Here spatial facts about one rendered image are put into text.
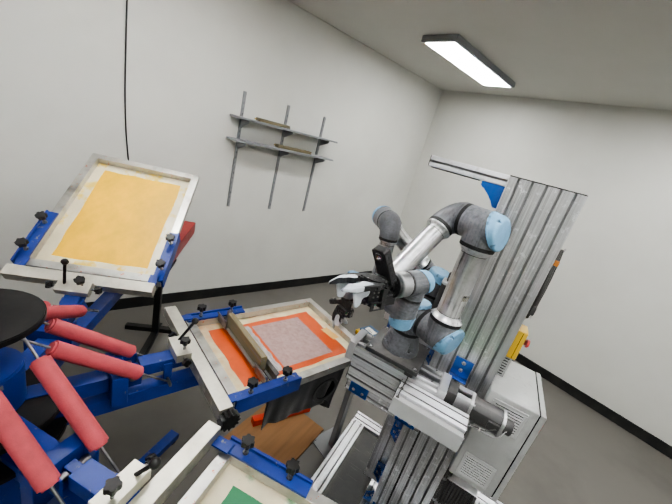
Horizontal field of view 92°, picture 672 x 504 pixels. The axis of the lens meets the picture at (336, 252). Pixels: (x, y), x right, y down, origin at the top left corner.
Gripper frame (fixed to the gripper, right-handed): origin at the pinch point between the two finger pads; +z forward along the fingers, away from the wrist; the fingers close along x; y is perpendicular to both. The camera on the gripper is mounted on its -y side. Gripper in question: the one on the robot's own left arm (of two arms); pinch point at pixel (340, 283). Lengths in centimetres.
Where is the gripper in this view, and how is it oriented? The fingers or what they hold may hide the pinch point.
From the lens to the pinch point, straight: 78.8
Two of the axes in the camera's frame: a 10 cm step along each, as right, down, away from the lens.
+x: -6.1, -2.8, 7.5
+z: -7.8, 0.1, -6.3
